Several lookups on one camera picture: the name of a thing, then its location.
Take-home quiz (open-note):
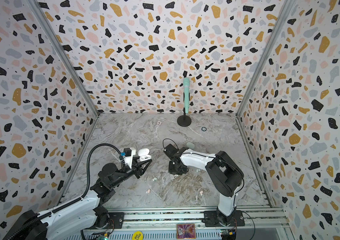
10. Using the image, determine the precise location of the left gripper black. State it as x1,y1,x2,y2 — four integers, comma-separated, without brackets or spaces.
111,155,153,189

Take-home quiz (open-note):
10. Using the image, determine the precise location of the pink white earbud case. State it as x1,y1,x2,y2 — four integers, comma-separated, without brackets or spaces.
138,148,152,162

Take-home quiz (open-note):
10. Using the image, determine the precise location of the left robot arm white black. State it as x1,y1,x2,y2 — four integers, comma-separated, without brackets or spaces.
4,157,152,240

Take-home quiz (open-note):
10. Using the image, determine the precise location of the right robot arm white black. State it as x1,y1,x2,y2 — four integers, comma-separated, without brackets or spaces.
164,144,244,226

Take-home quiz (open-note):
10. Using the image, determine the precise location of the mint green earbud case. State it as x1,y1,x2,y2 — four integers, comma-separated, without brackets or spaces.
186,142,195,149

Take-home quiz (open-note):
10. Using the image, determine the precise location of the black microphone stand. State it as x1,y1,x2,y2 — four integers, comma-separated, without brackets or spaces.
177,100,192,127

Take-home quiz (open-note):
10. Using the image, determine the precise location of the yellow round sticker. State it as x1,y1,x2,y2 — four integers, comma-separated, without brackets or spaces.
132,231,144,240

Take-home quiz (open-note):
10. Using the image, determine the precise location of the pink square tag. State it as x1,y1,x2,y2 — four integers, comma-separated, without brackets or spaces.
176,224,196,240

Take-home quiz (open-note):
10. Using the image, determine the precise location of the mint green microphone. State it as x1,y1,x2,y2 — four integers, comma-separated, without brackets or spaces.
183,78,190,114

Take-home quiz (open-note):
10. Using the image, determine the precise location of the black corrugated cable hose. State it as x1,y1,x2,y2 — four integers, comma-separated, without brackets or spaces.
6,143,123,240

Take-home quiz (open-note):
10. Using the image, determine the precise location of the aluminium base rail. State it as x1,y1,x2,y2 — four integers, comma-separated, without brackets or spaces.
31,206,293,240

